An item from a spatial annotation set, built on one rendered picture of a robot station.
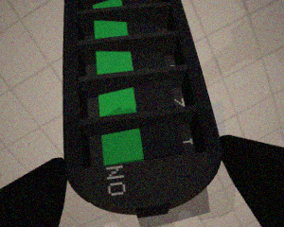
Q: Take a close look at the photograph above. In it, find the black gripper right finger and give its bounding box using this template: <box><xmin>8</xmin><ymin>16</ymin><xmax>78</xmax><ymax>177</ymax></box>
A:
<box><xmin>219</xmin><ymin>135</ymin><xmax>284</xmax><ymax>227</ymax></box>

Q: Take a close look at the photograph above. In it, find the dark grey switch panel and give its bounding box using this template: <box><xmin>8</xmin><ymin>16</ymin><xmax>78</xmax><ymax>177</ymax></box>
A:
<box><xmin>62</xmin><ymin>0</ymin><xmax>222</xmax><ymax>218</ymax></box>

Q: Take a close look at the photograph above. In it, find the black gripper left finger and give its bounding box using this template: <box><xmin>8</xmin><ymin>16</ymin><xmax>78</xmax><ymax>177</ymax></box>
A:
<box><xmin>0</xmin><ymin>156</ymin><xmax>67</xmax><ymax>227</ymax></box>

